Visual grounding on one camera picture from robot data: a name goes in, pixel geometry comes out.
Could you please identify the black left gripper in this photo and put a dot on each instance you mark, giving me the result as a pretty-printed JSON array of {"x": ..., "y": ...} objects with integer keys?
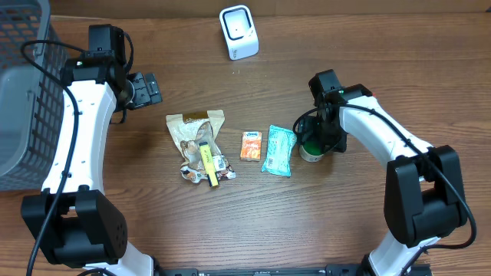
[{"x": 143, "y": 90}]

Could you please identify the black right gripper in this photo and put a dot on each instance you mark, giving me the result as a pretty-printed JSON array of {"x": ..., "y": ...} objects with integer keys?
[{"x": 309, "y": 133}]

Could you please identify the green lid jar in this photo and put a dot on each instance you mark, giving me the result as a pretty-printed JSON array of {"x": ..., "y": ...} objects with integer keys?
[{"x": 311, "y": 152}]

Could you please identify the teal wet wipes pack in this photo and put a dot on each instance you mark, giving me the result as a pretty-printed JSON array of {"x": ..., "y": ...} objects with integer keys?
[{"x": 281, "y": 142}]

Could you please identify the beige snack pouch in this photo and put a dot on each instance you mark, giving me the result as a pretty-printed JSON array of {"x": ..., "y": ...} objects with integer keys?
[{"x": 188, "y": 131}]

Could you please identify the orange tissue pack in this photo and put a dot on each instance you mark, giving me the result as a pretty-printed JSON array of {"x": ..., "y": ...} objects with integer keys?
[{"x": 251, "y": 147}]

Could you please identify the yellow snack stick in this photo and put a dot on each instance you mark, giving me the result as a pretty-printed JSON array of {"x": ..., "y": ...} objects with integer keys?
[{"x": 209, "y": 167}]

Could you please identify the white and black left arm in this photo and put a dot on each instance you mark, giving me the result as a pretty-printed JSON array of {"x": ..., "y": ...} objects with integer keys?
[{"x": 72, "y": 220}]

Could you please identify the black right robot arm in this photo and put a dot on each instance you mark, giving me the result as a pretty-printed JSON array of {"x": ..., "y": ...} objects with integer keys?
[{"x": 424, "y": 198}]

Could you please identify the white barcode scanner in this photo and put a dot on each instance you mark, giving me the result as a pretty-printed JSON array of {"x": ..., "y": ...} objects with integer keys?
[{"x": 239, "y": 32}]

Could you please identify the grey plastic mesh basket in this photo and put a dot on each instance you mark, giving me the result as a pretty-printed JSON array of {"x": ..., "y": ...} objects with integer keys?
[{"x": 32, "y": 105}]

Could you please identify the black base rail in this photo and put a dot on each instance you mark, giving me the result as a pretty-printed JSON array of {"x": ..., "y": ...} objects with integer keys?
[{"x": 268, "y": 271}]

